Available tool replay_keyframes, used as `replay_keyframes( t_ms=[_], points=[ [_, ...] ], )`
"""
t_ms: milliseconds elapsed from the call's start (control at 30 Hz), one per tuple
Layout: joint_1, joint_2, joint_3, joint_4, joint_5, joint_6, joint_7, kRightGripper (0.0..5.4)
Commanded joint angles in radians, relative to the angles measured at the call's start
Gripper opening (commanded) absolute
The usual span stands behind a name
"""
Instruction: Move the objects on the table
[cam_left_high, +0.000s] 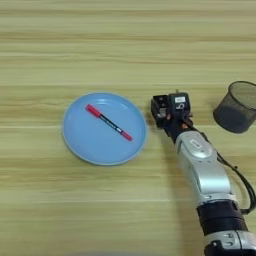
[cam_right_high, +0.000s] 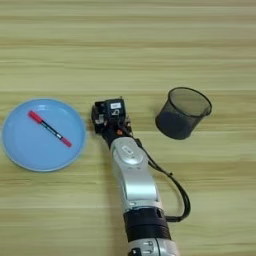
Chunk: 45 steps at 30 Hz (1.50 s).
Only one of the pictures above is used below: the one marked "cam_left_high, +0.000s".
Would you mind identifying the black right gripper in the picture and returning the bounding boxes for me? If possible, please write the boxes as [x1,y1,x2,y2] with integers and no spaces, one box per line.
[150,94,195,145]

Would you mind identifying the red marker pen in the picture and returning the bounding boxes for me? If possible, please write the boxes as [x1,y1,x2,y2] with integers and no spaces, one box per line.
[85,103,134,142]

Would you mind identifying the black box white label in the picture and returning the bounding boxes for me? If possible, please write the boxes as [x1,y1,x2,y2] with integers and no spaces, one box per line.
[167,92,191,115]

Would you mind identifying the blue round plate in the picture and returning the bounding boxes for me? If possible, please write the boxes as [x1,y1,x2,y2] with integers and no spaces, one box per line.
[62,92,149,167]

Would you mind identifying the black mesh pen cup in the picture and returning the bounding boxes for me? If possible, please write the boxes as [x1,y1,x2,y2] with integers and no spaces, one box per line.
[212,80,256,135]

